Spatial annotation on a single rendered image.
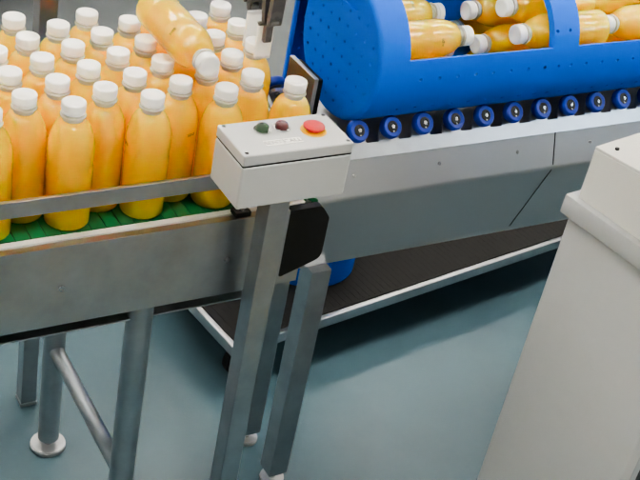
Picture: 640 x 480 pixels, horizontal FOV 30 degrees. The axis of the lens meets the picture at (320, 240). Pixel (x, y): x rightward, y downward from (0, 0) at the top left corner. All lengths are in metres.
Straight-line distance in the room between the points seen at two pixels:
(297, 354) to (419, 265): 0.90
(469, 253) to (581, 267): 1.33
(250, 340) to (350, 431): 0.93
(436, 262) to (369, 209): 1.09
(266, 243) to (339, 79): 0.42
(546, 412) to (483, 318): 1.18
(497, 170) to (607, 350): 0.49
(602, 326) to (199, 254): 0.73
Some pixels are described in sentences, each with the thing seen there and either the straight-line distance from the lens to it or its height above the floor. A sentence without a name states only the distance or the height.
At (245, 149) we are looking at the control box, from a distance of 1.86.
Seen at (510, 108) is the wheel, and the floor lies 0.97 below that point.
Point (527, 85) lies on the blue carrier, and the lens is 2.42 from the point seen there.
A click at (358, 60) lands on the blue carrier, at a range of 2.22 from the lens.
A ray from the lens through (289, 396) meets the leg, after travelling 2.65.
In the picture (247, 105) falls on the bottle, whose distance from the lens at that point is 2.04.
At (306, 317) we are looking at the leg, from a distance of 2.51.
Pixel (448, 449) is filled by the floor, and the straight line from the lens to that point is 3.06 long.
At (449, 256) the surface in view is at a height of 0.15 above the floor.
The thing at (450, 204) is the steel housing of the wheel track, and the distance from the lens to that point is 2.50.
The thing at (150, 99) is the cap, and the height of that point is 1.12.
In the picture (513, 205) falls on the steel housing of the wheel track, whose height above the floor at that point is 0.72.
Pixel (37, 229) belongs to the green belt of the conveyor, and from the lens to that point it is 1.98.
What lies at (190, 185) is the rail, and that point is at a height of 0.97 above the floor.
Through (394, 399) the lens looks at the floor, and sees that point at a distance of 3.15.
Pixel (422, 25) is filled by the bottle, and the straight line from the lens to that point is 2.28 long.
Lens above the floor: 2.03
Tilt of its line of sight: 34 degrees down
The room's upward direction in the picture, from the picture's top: 12 degrees clockwise
